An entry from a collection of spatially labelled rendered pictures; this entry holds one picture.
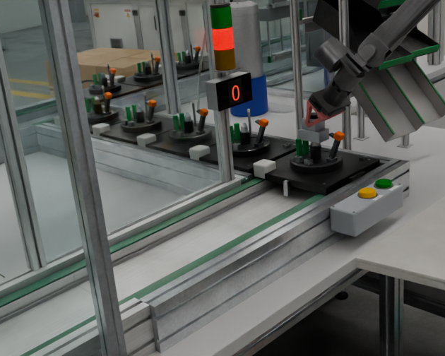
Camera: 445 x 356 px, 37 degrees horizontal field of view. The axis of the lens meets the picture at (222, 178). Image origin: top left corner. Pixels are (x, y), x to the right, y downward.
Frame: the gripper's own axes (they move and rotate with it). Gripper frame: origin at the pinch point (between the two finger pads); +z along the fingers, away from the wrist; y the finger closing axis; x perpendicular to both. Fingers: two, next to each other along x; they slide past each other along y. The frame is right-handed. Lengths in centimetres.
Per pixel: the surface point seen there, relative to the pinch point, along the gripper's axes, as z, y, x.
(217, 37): -11.6, 21.9, -24.4
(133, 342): 4, 76, 26
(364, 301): 107, -84, 40
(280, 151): 19.0, -3.9, -3.7
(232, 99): -1.3, 20.3, -13.0
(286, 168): 12.4, 6.0, 4.2
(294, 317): 6, 41, 38
